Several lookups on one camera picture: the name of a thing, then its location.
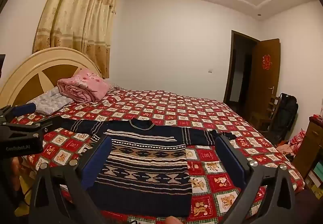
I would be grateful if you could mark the beige patterned curtain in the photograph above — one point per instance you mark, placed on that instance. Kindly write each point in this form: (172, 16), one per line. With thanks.
(75, 16)

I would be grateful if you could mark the cream wooden headboard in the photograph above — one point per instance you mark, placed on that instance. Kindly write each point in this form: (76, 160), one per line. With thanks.
(30, 69)

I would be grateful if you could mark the brown wooden door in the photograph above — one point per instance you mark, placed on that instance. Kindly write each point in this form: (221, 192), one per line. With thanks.
(265, 80)

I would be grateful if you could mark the person's left hand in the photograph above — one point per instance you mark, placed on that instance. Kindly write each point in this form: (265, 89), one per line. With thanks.
(15, 171)

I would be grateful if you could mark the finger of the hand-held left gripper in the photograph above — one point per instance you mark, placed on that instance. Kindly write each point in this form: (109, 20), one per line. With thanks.
(24, 109)
(30, 126)

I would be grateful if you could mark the grey floral pillow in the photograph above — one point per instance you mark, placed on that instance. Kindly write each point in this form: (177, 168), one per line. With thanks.
(50, 101)

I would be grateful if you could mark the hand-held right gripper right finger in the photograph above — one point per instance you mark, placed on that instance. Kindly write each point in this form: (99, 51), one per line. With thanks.
(231, 160)

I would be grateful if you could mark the red checked cloth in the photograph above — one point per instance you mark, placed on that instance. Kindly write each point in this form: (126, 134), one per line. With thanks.
(297, 139)

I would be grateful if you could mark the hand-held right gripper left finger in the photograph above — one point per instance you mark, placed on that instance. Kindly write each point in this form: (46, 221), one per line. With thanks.
(97, 160)

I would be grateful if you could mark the cardboard boxes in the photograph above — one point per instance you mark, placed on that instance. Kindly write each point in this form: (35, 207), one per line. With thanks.
(315, 181)

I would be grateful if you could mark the person's right hand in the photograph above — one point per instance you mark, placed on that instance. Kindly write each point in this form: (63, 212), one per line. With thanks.
(173, 220)

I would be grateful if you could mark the navy patterned knit sweater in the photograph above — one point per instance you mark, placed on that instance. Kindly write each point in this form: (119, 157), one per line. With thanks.
(146, 171)

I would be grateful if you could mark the folded pink quilt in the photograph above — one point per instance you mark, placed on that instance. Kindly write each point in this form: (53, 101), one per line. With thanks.
(85, 85)

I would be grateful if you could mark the red paper door decoration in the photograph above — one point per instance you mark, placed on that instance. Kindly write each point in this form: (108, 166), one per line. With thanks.
(267, 61)

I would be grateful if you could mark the dark wooden door frame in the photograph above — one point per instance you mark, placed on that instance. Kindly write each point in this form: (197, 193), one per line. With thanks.
(231, 62)

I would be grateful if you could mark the wooden chair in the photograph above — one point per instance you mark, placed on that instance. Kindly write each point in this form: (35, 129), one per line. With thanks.
(265, 117)

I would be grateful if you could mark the brown wooden cabinet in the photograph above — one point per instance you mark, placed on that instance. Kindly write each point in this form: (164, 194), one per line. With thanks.
(309, 148)

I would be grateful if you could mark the black bag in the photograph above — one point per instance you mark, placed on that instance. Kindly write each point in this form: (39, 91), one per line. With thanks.
(284, 115)

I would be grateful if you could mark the red checked bear bedspread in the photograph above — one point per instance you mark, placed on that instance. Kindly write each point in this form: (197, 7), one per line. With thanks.
(181, 110)

